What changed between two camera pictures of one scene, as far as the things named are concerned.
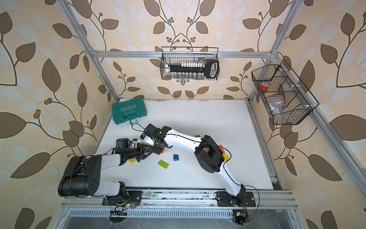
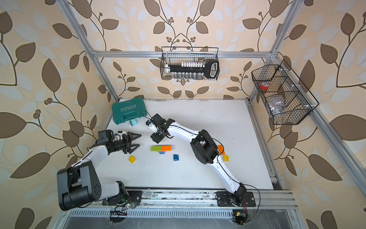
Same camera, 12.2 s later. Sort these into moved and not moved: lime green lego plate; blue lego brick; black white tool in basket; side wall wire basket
Moved: lime green lego plate
Not moved: blue lego brick; side wall wire basket; black white tool in basket
